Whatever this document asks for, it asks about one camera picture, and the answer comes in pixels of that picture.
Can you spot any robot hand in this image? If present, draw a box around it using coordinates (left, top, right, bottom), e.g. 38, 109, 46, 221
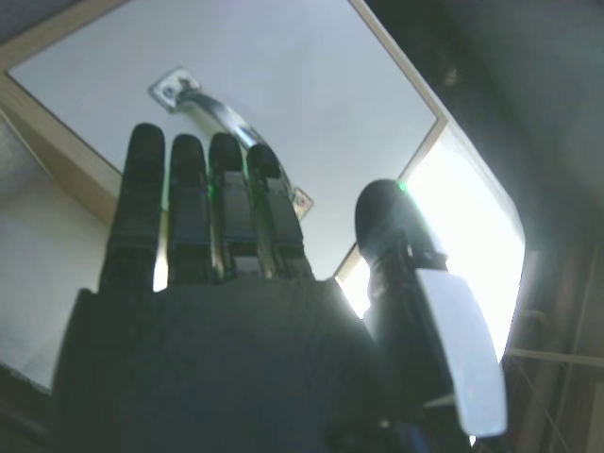
51, 123, 510, 453

